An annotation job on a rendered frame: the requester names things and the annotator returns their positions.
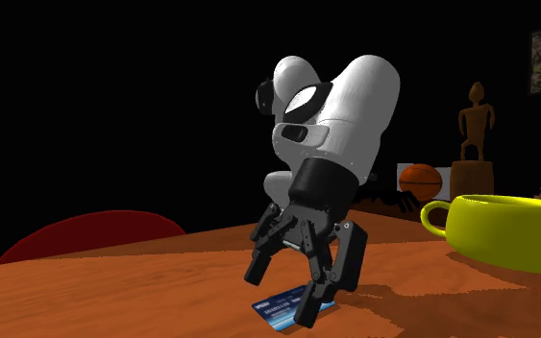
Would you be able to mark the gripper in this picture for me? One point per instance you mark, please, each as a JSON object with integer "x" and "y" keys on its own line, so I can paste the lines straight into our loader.
{"x": 324, "y": 187}

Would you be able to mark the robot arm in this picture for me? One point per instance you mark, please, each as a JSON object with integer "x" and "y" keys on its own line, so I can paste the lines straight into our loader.
{"x": 359, "y": 107}

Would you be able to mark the blue card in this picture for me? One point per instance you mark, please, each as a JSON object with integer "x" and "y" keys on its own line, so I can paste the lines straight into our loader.
{"x": 274, "y": 311}

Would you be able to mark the orange basketball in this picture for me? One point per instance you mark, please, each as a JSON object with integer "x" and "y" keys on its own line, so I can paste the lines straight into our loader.
{"x": 421, "y": 181}

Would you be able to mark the brown wooden figure statue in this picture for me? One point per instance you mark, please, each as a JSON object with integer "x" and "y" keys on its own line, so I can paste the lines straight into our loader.
{"x": 474, "y": 178}

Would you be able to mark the yellow cup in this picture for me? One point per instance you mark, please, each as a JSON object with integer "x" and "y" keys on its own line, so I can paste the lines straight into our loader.
{"x": 509, "y": 234}

